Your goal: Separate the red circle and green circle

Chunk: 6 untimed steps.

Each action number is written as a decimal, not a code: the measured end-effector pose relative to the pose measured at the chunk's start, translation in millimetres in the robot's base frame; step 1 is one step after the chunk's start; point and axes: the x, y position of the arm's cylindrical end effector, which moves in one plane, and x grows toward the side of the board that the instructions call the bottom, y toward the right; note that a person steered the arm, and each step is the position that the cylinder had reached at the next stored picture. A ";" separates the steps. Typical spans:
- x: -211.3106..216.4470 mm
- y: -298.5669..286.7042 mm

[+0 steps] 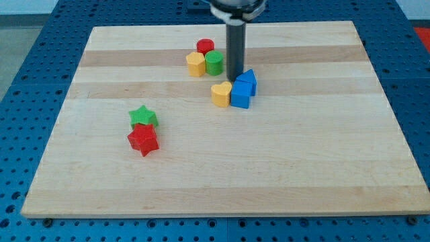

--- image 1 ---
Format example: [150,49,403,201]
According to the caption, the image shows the yellow hexagon block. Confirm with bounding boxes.
[185,52,206,77]

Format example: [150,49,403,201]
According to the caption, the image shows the green cylinder block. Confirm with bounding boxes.
[205,50,224,76]

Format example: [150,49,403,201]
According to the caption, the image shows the red cylinder block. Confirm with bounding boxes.
[196,38,215,55]

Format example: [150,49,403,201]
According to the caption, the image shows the green star block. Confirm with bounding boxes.
[128,105,159,129]

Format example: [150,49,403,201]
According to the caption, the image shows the blue cube block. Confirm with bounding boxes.
[230,81,253,109]

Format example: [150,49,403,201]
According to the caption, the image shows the light wooden board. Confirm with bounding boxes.
[21,21,429,218]

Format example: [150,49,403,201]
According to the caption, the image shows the red star block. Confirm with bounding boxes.
[128,123,159,157]

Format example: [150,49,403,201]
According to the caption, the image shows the blue triangle block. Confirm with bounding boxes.
[236,69,257,96]

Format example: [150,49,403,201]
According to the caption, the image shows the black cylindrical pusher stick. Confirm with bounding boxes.
[226,24,246,81]

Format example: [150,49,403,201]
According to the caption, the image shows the yellow heart block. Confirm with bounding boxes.
[211,81,232,108]

